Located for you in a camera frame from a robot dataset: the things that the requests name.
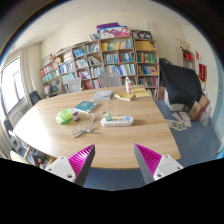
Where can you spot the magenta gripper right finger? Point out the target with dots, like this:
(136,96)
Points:
(154,166)

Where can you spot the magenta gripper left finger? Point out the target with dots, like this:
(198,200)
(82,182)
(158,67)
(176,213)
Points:
(74,168)

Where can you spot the green white charger plug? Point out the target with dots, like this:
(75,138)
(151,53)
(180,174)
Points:
(108,117)

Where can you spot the small brown medicine bottle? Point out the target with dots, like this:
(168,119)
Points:
(75,115)

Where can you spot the green plastic bag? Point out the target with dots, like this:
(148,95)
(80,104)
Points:
(64,116)

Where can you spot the papers on floor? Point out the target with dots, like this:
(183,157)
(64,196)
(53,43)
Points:
(180,121)

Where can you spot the white power strip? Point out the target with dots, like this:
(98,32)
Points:
(118,121)

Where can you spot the light wooden table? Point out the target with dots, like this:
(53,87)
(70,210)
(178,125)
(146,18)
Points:
(114,146)

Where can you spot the teal book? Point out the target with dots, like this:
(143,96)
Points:
(86,106)

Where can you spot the white storage box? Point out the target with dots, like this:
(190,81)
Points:
(172,105)

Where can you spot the yellow folder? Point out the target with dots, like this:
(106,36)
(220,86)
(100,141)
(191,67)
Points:
(141,93)

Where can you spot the brown cardboard box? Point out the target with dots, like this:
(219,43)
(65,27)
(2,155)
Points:
(198,108)

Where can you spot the yellow book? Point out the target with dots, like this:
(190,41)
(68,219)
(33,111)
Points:
(124,96)

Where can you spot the grey book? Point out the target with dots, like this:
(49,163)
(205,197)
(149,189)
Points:
(102,95)

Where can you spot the dark blue chair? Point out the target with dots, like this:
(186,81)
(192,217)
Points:
(34,97)

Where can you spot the grey chair at left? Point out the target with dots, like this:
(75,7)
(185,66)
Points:
(74,85)

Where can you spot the white bottle red label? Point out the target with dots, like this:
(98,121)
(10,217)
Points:
(128,85)

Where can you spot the black cloth covered object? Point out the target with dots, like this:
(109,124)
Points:
(182,83)

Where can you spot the grey mesh office chair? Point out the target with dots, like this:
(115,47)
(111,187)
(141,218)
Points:
(110,79)

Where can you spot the window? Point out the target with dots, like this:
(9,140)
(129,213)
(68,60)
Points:
(12,86)

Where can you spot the wooden bookshelf with books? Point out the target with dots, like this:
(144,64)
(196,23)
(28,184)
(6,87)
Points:
(131,53)

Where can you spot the small wall shelf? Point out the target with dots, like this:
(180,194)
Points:
(185,57)

